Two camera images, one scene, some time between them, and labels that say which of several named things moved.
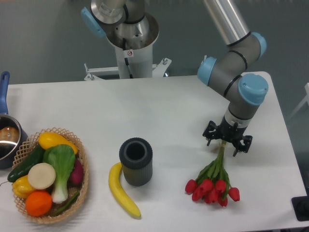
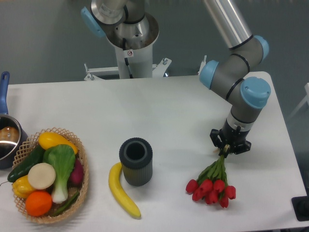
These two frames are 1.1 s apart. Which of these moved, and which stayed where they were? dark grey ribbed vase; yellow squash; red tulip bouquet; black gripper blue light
Moved: black gripper blue light
Stayed: dark grey ribbed vase; red tulip bouquet; yellow squash
